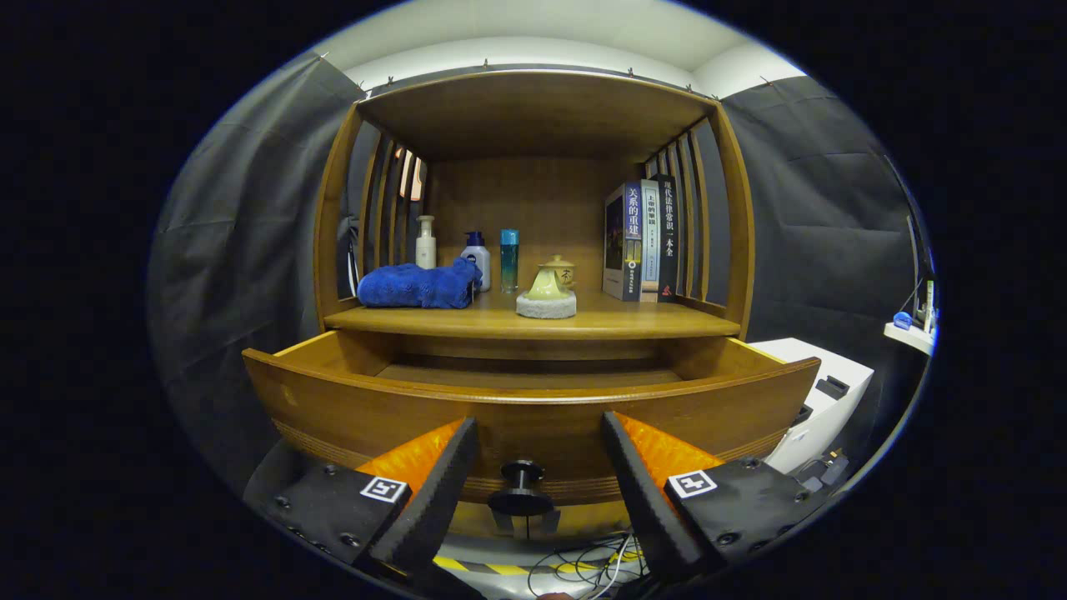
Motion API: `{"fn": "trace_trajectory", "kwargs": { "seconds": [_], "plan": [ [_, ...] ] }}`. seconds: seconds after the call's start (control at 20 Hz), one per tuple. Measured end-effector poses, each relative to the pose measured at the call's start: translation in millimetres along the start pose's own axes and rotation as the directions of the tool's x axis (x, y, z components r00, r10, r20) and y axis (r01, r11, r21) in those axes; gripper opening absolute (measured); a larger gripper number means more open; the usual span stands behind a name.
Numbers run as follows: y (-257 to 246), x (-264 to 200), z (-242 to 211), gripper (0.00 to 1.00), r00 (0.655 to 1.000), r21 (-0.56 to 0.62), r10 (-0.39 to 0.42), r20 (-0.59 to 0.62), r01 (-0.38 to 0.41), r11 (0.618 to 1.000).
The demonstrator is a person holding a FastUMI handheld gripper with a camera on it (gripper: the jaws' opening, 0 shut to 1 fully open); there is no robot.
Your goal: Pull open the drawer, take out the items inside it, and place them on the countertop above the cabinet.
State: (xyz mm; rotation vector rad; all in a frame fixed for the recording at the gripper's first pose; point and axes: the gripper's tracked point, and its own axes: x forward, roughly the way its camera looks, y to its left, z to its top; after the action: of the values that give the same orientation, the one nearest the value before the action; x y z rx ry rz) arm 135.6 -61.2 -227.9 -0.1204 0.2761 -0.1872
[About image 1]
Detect black backdrop cloth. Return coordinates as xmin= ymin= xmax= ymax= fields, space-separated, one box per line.
xmin=148 ymin=52 xmax=926 ymax=501

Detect grey book with blue spine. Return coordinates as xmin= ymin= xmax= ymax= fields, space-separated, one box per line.
xmin=603 ymin=182 xmax=644 ymax=303

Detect yellow black floor tape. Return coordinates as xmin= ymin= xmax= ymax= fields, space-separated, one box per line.
xmin=433 ymin=550 xmax=643 ymax=578

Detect floor cables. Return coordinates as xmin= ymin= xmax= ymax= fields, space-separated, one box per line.
xmin=525 ymin=533 xmax=651 ymax=599

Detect teal bottle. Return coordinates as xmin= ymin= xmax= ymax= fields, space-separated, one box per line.
xmin=499 ymin=229 xmax=520 ymax=294

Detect book with white spine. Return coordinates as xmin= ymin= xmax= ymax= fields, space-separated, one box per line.
xmin=638 ymin=178 xmax=662 ymax=294

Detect book with black spine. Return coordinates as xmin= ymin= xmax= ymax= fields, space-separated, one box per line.
xmin=654 ymin=173 xmax=680 ymax=303

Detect white bottle with blue cap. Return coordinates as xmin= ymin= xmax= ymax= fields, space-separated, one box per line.
xmin=461 ymin=231 xmax=493 ymax=293

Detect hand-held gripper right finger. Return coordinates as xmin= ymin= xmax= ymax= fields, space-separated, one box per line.
xmin=602 ymin=410 xmax=830 ymax=584

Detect blue towel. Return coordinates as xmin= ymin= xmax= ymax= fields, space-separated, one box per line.
xmin=357 ymin=257 xmax=483 ymax=310

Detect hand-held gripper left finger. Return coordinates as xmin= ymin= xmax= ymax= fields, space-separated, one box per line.
xmin=246 ymin=417 xmax=480 ymax=580

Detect white shelf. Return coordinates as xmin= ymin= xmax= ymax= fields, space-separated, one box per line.
xmin=884 ymin=321 xmax=936 ymax=357

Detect wooden drawer with black knob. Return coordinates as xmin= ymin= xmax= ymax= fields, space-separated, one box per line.
xmin=242 ymin=329 xmax=822 ymax=522

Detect white side cabinet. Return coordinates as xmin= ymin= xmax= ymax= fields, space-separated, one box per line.
xmin=746 ymin=337 xmax=876 ymax=476

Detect wooden countertop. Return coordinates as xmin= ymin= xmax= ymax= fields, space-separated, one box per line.
xmin=323 ymin=287 xmax=743 ymax=340

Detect wooden cabinet door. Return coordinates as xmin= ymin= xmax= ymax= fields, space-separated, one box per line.
xmin=527 ymin=502 xmax=636 ymax=543
xmin=454 ymin=502 xmax=528 ymax=541

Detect wooden cabinet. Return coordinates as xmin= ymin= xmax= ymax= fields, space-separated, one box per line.
xmin=313 ymin=69 xmax=757 ymax=543

